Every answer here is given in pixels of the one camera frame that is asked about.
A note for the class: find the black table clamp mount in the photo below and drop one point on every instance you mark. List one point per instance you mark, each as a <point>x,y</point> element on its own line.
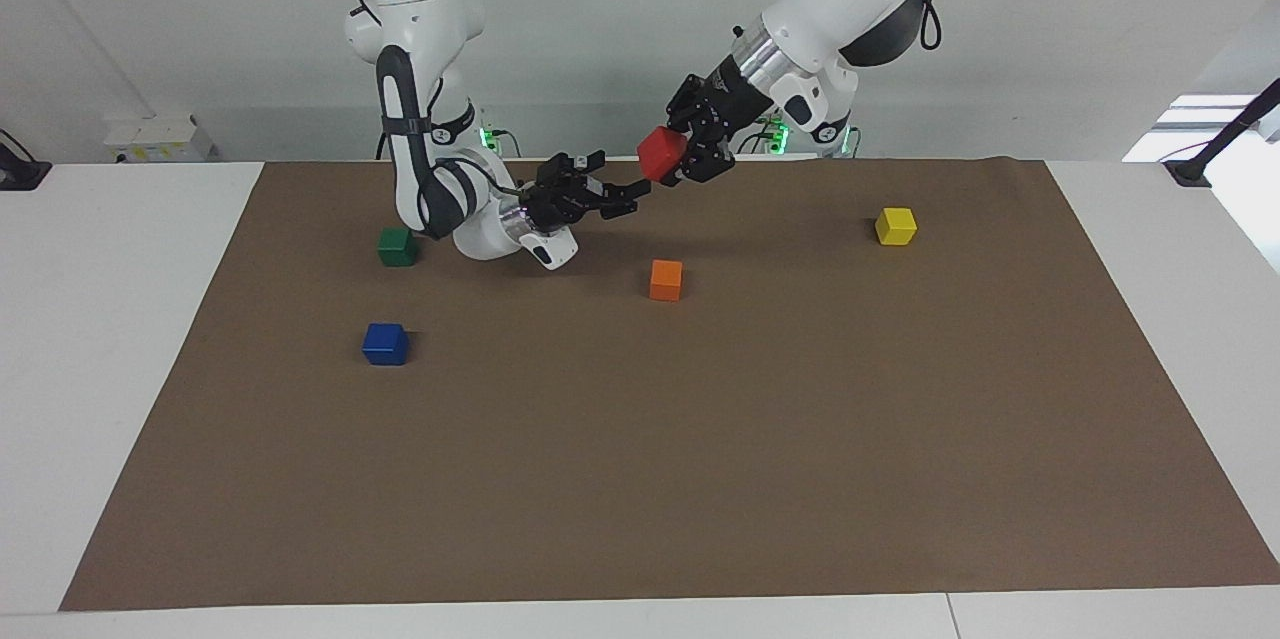
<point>20,169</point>

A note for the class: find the white wall power box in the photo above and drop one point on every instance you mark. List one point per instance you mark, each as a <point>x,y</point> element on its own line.
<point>160,139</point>

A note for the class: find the green wooden block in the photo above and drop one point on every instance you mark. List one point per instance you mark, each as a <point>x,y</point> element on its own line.
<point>397,247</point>

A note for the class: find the yellow wooden block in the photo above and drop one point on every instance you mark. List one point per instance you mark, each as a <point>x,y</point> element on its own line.
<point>896,226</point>

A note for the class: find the brown table mat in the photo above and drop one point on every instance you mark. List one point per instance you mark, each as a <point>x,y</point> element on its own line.
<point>640,439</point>

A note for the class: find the red wooden block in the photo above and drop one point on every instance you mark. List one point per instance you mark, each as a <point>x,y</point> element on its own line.
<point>662,154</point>

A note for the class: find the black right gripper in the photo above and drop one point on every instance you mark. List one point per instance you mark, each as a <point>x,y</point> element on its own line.
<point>560,201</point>

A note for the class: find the blue wooden block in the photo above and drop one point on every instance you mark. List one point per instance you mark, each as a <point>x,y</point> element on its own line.
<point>385,344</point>

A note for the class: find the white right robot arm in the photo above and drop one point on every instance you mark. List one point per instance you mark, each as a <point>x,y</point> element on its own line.
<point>420,69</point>

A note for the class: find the orange wooden block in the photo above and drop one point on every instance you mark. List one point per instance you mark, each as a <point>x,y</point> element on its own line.
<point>666,280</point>

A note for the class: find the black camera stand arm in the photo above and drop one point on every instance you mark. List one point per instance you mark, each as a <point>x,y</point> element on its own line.
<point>1225,134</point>

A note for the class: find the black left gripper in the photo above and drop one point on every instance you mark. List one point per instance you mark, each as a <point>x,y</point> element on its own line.
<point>725,109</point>

